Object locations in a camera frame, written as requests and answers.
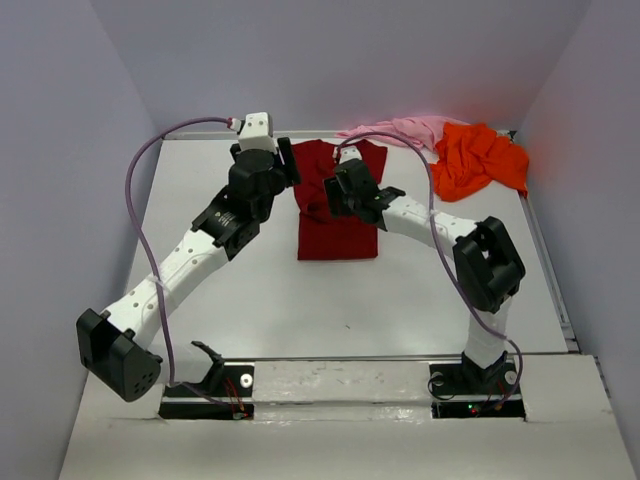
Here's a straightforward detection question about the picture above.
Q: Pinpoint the dark red t shirt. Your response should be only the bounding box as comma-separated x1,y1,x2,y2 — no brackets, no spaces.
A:
290,139,389,262

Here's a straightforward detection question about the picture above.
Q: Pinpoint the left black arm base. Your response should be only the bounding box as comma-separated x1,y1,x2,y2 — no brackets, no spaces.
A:
158,341,255,421

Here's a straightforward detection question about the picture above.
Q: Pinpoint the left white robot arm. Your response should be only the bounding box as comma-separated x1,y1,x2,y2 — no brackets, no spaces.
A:
76,137,301,402

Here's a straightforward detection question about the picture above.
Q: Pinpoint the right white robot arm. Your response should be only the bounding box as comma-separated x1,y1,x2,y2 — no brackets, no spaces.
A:
324,159,526,392

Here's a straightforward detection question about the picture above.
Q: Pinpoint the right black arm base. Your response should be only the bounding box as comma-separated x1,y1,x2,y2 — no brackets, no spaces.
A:
426,353,526,420

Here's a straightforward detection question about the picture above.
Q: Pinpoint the orange t shirt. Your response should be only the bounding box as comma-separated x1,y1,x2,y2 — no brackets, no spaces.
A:
432,122,529,202

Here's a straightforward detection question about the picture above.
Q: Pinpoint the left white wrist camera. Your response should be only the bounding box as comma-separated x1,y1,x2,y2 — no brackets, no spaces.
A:
228,112,277,153

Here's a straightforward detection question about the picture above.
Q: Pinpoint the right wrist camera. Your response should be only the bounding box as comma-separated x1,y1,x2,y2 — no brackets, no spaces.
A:
333,145,362,165

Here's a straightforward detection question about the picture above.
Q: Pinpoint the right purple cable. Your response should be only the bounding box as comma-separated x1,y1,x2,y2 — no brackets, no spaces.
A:
333,124,524,415

